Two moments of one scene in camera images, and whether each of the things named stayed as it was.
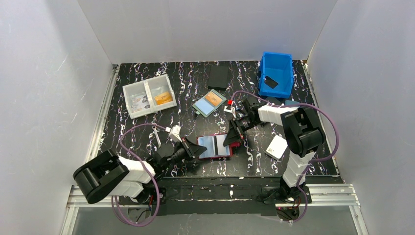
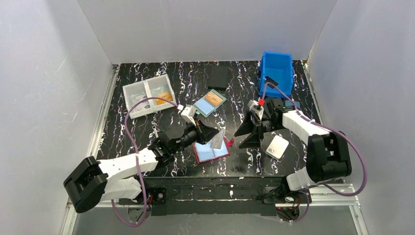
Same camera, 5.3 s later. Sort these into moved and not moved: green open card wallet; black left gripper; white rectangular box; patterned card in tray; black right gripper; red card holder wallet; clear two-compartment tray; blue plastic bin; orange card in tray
Moved: black left gripper; red card holder wallet; black right gripper
Not moved: white rectangular box; green open card wallet; patterned card in tray; blue plastic bin; orange card in tray; clear two-compartment tray
